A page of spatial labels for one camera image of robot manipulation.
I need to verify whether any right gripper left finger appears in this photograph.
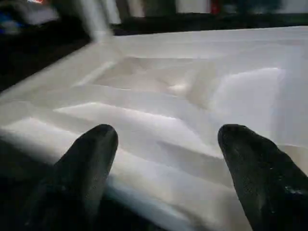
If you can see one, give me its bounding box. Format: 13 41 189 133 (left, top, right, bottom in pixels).
16 124 119 231

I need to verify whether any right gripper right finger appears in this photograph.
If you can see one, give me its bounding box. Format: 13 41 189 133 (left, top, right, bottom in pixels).
217 124 308 231

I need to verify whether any black plastic mat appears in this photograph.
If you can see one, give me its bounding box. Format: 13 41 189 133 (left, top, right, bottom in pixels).
0 12 308 231

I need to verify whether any white cabinet with glass doors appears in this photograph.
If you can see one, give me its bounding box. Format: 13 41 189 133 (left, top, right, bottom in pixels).
115 0 308 19

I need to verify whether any white plastic table top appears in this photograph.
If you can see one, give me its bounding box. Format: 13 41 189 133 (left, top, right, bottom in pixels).
0 25 308 231

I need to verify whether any white plastic table leg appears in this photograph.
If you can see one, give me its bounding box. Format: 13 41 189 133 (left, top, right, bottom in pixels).
78 0 114 44

